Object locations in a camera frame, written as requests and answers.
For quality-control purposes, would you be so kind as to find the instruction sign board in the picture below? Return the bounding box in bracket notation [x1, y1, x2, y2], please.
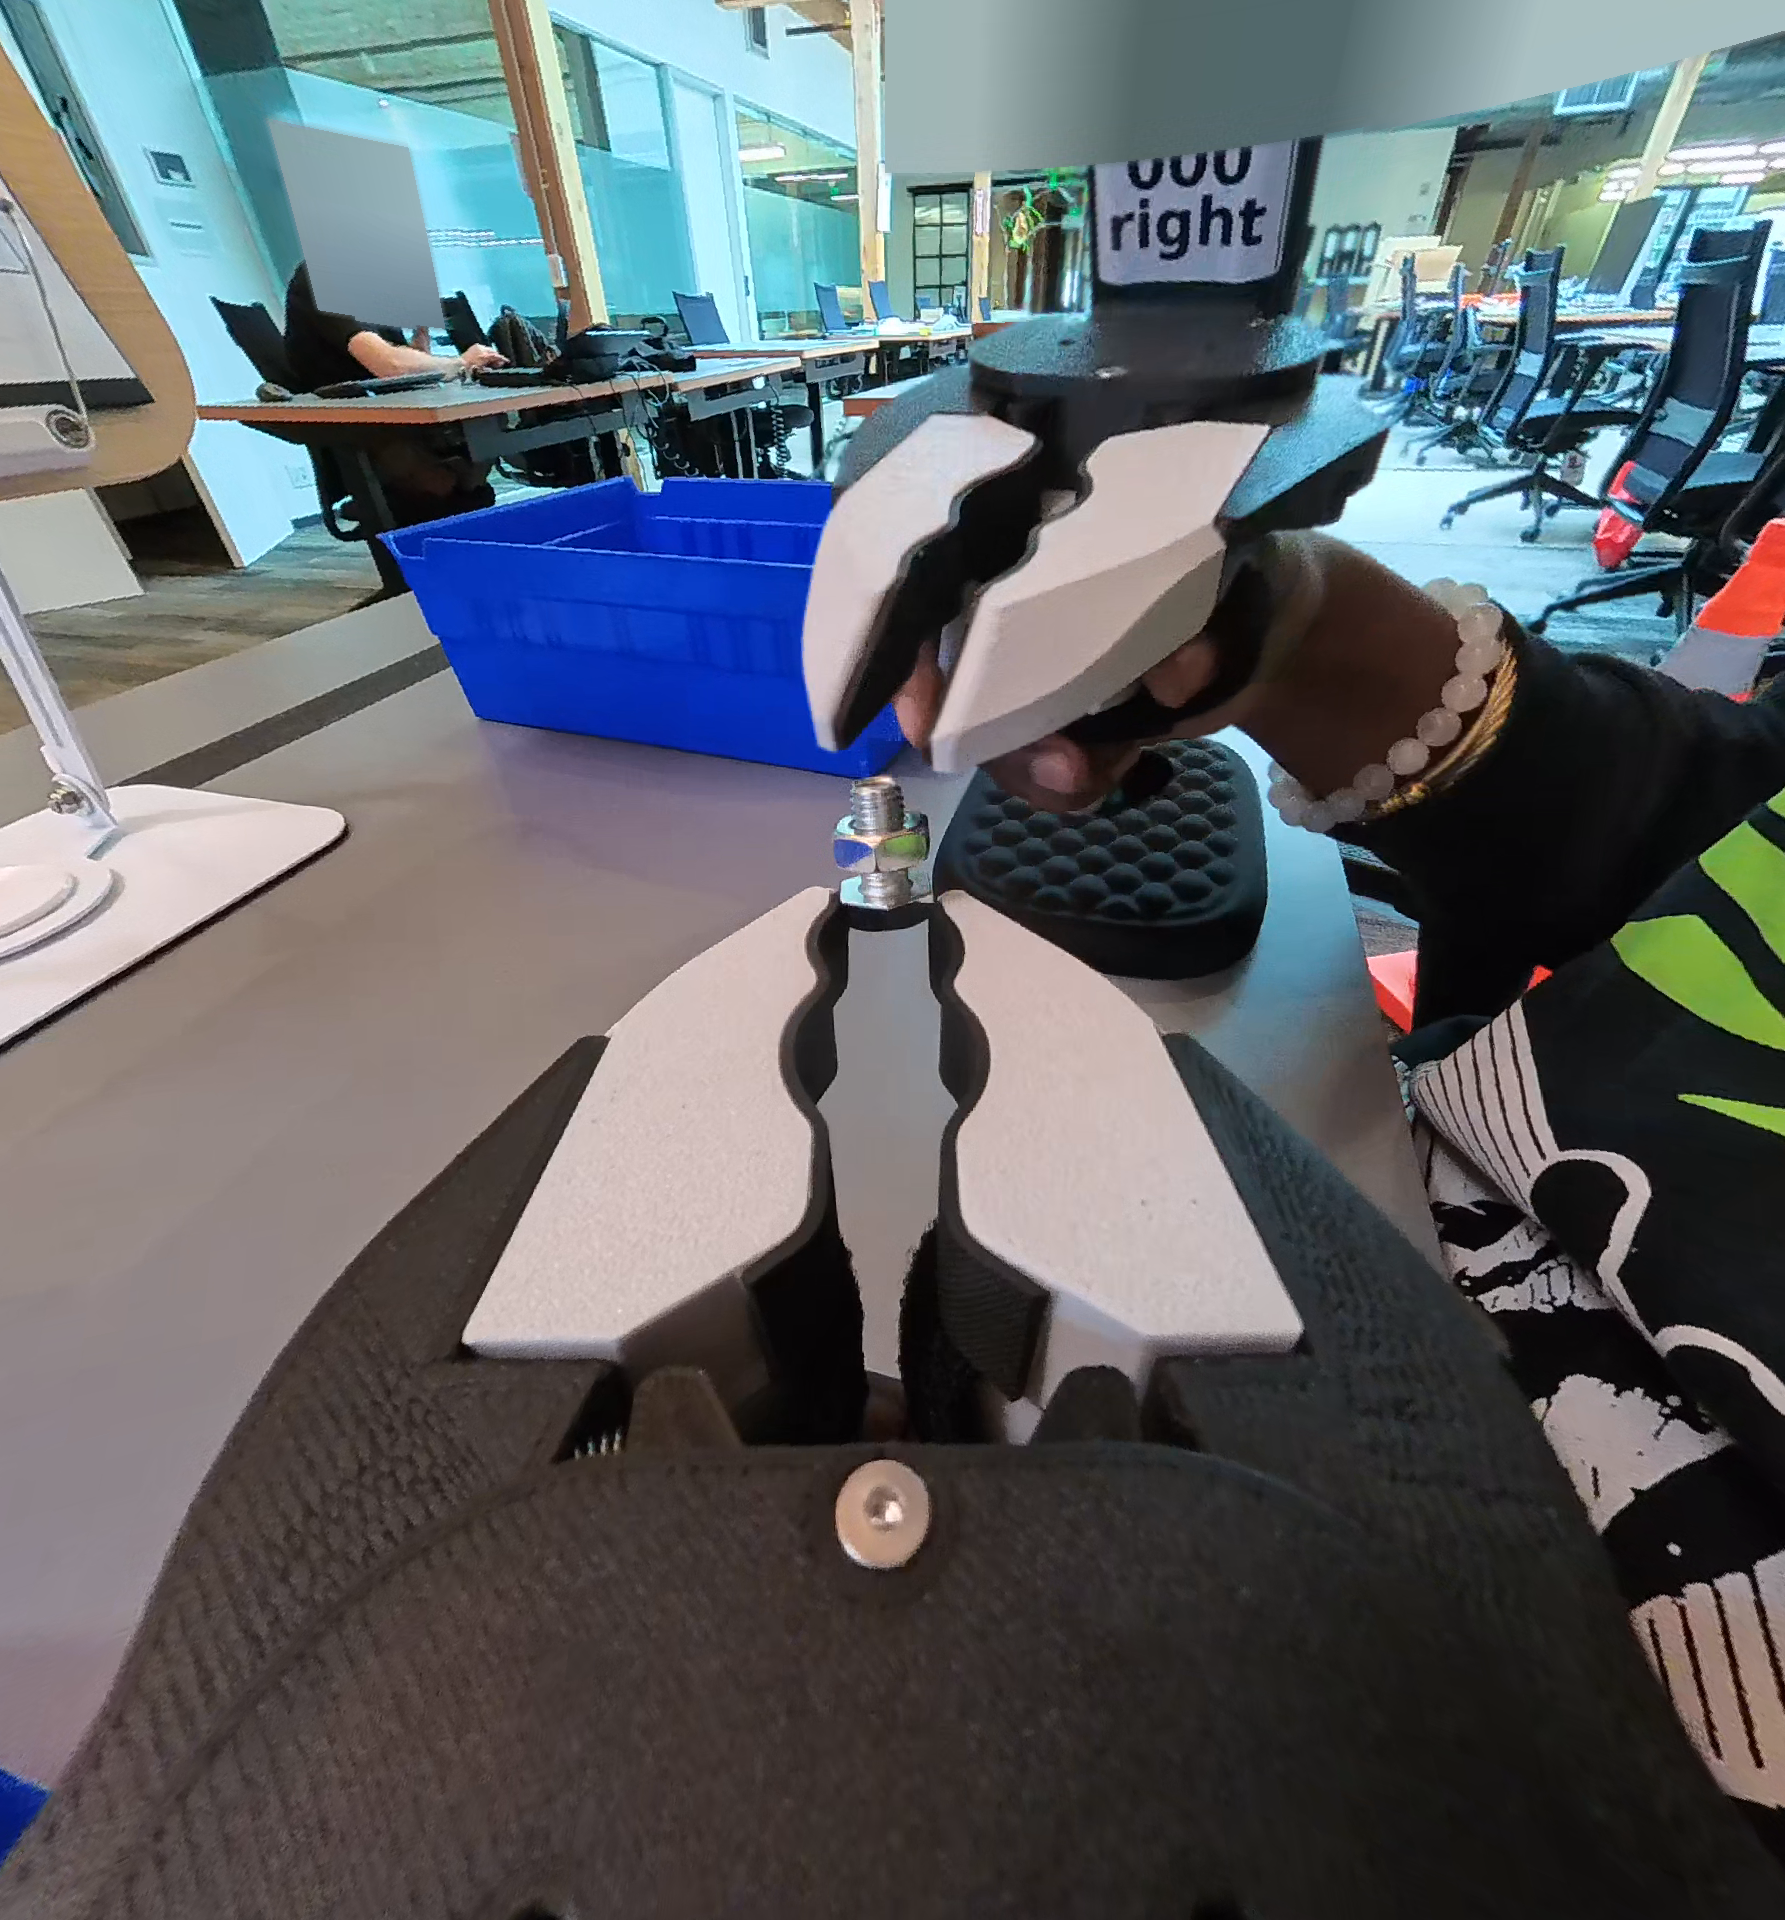
[0, 0, 205, 501]

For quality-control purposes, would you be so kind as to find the gold bangle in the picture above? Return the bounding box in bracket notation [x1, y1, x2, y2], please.
[1376, 640, 1522, 820]

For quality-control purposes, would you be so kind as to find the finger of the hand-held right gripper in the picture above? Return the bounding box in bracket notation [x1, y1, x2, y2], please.
[927, 415, 1274, 774]
[798, 415, 1048, 754]

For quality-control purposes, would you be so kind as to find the black office chair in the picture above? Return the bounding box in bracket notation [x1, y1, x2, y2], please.
[205, 292, 362, 541]

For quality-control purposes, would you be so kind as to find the white bead bracelet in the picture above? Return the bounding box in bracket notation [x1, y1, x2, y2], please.
[1268, 579, 1513, 836]

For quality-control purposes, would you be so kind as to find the black honeycomb wrist pad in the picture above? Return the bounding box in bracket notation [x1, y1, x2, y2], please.
[938, 733, 1268, 977]

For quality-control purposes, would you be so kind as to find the short silver bolt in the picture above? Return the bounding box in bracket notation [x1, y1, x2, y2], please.
[835, 779, 938, 913]

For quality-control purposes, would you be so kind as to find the printed instruction sheet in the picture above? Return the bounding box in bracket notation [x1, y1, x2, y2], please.
[0, 65, 156, 415]

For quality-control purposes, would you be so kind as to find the row of black office chairs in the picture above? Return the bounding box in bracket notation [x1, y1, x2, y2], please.
[1309, 209, 1785, 631]

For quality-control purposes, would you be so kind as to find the person's right hand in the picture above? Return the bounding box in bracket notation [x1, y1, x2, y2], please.
[895, 531, 1473, 809]

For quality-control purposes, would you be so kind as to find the person's right forearm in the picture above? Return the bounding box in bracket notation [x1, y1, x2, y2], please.
[1343, 631, 1785, 1032]

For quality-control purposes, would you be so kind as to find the white document stand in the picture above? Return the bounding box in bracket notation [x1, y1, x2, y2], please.
[0, 409, 347, 1094]

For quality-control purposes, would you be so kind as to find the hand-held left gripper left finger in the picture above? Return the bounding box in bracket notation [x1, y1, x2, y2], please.
[464, 883, 851, 1367]

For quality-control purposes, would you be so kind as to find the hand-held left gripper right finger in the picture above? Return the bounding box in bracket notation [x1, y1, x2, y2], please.
[927, 883, 1309, 1409]

